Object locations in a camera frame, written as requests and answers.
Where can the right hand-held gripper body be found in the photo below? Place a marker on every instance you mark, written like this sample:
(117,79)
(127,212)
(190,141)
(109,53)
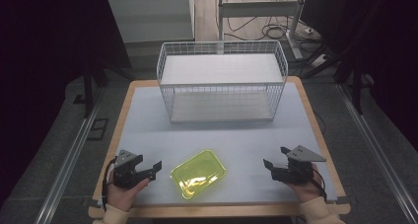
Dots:
(297,169)

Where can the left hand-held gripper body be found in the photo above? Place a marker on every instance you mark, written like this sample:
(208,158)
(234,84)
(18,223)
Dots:
(124,174)

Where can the person's left hand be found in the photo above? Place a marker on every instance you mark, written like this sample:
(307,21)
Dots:
(123,195)

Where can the person's right hand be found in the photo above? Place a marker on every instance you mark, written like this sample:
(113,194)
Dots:
(305,188)

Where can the grey table mat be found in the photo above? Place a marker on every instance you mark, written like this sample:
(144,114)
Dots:
(236,138)

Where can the yellow-green plastic tray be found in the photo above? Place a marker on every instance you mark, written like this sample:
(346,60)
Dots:
(198,174)

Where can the black stand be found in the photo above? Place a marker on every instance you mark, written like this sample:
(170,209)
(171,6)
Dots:
(88,89)
(356,82)

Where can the white power strip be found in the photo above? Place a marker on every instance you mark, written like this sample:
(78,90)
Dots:
(319,60)

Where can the dark curtain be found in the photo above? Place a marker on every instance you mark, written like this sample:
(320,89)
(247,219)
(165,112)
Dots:
(42,69)
(378,46)

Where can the white cabinet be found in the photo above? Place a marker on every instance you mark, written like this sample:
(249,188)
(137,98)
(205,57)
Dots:
(151,16)

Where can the black floor bracket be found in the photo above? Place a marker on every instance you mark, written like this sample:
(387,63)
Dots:
(98,129)

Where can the aluminium floor rail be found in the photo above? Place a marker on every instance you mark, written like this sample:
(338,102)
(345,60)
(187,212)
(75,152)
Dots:
(378,151)
(67,164)

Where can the white metal desk frame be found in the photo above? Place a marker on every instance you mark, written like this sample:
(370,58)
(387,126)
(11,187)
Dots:
(259,9)

